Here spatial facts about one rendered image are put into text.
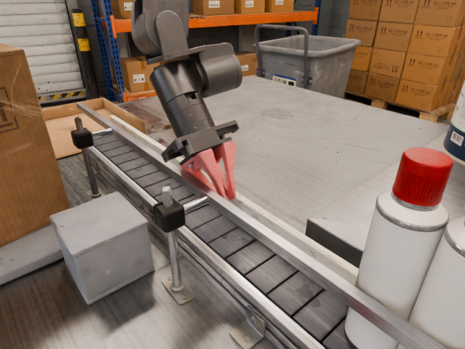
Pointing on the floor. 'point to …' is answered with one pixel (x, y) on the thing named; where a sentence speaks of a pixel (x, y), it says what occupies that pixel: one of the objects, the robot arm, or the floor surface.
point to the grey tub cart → (306, 60)
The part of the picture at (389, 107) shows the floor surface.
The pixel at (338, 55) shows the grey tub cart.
